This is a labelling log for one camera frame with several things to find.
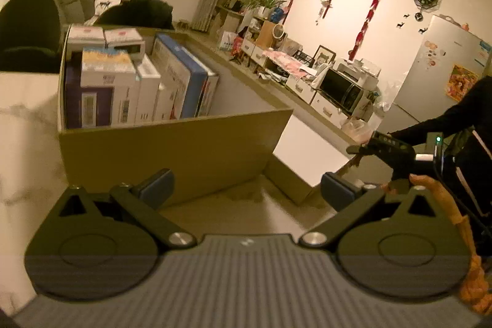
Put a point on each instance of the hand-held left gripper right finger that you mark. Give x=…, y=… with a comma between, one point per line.
x=336, y=190

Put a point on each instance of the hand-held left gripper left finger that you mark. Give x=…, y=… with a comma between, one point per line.
x=157, y=187

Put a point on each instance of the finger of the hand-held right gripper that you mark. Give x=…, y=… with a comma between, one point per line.
x=357, y=149

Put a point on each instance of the large cardboard box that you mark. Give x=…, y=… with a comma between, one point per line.
x=173, y=151

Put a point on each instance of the blue fever patch box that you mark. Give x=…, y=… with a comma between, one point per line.
x=180, y=74

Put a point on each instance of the white marble desktop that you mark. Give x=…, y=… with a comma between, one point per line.
x=23, y=143

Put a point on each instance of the person's right hand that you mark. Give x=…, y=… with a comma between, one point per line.
x=419, y=181

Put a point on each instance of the white cardboard box lid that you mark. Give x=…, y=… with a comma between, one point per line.
x=311, y=151

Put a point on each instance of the black microwave oven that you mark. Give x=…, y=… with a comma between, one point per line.
x=340, y=89

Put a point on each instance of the white printer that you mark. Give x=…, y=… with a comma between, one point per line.
x=357, y=70

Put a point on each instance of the white refrigerator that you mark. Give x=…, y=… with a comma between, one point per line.
x=434, y=74

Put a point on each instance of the framed photo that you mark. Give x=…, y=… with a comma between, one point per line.
x=323, y=57

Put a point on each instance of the plain white medicine box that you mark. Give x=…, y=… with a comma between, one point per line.
x=148, y=89

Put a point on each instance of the purple medicine box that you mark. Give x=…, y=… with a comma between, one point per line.
x=73, y=97

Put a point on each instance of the white box with dark window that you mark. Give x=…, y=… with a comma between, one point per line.
x=125, y=43

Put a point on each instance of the small white red medicine box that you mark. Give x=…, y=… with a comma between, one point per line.
x=85, y=41

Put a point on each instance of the green potted plant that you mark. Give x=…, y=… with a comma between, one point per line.
x=265, y=3

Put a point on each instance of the dark green armchair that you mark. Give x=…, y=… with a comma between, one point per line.
x=134, y=11
x=27, y=32

